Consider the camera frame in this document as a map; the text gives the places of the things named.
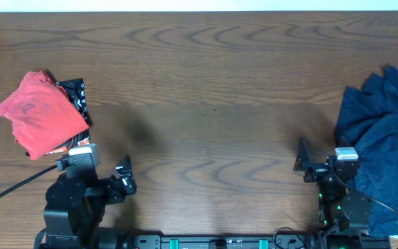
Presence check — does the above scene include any orange soccer t-shirt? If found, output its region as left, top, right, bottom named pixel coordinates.
left=0, top=71, right=89, bottom=160

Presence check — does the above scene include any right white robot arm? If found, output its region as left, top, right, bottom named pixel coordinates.
left=293, top=139, right=391, bottom=249

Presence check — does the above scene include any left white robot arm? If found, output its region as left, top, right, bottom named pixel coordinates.
left=34, top=154, right=137, bottom=249

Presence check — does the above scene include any navy blue garment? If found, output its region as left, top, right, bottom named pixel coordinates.
left=335, top=66, right=398, bottom=235

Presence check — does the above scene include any folded black printed shirt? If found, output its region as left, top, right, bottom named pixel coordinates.
left=46, top=78, right=93, bottom=155

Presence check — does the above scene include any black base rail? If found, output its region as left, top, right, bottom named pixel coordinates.
left=127, top=227, right=392, bottom=249

